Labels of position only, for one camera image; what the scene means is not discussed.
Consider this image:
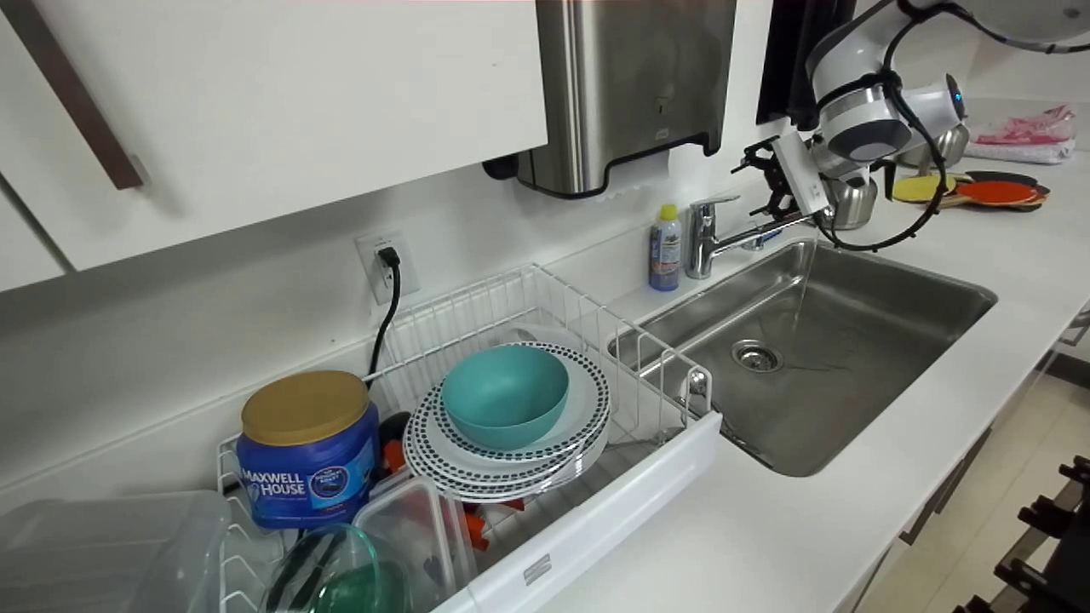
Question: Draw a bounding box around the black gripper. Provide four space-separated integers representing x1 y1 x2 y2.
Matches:
729 131 885 234

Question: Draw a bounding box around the chrome sink faucet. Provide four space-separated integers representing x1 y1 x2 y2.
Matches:
681 192 792 283

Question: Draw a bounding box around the dish soap bottle yellow cap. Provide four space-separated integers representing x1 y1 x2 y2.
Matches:
644 202 689 295

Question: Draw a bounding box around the round sink drain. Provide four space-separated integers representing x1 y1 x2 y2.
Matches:
729 336 785 373

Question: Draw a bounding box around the stainless steel sink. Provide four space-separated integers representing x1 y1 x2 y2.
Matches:
607 234 1001 479

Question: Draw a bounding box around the white dish rack tray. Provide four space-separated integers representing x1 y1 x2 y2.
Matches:
431 407 726 613

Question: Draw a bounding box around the black hanging cloth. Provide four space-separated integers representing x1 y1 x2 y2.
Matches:
756 0 862 137

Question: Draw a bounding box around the white paper towel sheet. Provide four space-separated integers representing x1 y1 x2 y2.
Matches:
609 146 674 189

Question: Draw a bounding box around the yellow sponge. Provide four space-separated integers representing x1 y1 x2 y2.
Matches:
889 165 955 206

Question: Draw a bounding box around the stainless paper towel dispenser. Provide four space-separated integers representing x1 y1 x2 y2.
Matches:
484 0 743 202

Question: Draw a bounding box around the pale blue plate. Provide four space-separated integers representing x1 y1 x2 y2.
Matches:
431 354 602 467

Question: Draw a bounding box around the teal bowl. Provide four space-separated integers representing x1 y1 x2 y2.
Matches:
435 343 571 451

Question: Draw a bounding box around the cream lower cabinet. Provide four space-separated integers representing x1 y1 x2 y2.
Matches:
839 318 1090 613

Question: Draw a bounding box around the white plate black-dotted rim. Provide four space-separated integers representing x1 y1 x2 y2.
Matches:
402 340 612 507

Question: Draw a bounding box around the orange utensil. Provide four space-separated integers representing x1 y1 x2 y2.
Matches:
457 498 532 555

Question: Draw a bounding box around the black metal cart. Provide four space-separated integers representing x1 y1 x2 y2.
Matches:
951 451 1090 613

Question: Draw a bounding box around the clear glass container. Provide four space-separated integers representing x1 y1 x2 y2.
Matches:
351 474 484 605

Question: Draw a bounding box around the blue coffee can tan lid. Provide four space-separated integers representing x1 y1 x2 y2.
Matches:
234 367 381 535

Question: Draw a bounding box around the green glass bowl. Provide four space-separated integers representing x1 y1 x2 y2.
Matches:
300 522 448 613

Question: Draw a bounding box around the black utensil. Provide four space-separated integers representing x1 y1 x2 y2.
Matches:
265 527 344 613

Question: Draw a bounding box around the clear plastic container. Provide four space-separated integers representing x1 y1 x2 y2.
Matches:
0 487 232 613

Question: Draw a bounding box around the white wire dish rack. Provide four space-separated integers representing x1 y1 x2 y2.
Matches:
215 263 722 613

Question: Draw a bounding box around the black power cord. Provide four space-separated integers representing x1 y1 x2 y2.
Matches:
366 245 404 385

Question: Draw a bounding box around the white wall outlet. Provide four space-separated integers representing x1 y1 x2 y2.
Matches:
351 228 423 307

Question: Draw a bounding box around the brown cabinet handle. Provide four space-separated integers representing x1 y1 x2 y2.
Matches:
0 0 151 192

